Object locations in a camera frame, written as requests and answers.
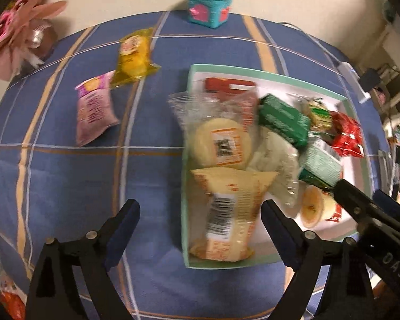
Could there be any red gold cake packet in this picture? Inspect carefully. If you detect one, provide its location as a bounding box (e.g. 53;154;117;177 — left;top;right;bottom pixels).
324;199;342;222

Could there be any round yellow pastry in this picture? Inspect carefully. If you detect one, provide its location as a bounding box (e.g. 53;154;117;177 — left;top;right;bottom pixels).
300;185;337;229

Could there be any light green snack packet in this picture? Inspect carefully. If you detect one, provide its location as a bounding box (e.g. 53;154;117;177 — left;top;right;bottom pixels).
298;137;342;191

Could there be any red flower snack packet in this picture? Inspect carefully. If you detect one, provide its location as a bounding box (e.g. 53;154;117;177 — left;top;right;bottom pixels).
330;111;364;158

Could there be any green cartoon pastry packet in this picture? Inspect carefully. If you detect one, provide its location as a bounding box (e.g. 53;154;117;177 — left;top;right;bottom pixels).
302;98;332;132

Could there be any cream white snack packet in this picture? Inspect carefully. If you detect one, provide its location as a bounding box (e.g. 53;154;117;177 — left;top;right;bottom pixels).
247;126;299;207

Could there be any dark green snack packet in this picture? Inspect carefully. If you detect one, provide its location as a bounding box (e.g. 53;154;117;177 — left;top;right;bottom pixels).
258;94;311;150

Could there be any beige barcode snack packet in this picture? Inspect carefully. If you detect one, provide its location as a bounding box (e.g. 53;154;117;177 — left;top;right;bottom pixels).
190;167;278;262

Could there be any clear round cake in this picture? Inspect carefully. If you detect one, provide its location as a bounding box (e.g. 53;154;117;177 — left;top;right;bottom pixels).
168;88;259;170

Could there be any purple snack packet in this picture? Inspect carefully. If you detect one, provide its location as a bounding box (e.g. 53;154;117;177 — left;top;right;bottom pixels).
75;71;120;147

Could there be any red brick snack packet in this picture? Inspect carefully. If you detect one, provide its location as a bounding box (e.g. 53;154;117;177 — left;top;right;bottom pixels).
204;77;257;102

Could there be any yellow soft bread packet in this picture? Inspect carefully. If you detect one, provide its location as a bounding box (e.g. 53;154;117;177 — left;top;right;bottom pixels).
110;28;161;87

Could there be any orange plastic bag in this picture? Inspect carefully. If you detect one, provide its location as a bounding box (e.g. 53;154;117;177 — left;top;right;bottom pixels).
0;272;25;320

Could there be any teal rimmed white tray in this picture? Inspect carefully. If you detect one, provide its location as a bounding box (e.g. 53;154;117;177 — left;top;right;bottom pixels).
181;64;373;269

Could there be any black power adapter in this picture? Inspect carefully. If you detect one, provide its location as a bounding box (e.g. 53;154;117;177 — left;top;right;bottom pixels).
358;68;381;93

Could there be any white power strip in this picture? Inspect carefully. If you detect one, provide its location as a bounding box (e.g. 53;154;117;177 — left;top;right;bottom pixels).
337;61;371;104

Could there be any white shelf furniture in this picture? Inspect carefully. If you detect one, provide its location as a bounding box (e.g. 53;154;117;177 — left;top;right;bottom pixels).
353;0;400;121

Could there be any blue plaid tablecloth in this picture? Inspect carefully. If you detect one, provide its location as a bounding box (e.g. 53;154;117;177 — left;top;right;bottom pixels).
0;10;393;320

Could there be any pink flower bouquet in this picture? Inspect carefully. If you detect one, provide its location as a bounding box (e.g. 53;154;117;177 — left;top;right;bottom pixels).
0;0;67;82

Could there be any teal toy house box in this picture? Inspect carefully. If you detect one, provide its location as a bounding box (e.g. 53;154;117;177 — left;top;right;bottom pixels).
187;0;233;29

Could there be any white power cable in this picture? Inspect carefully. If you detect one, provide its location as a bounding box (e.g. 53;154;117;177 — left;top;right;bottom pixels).
281;22;341;66

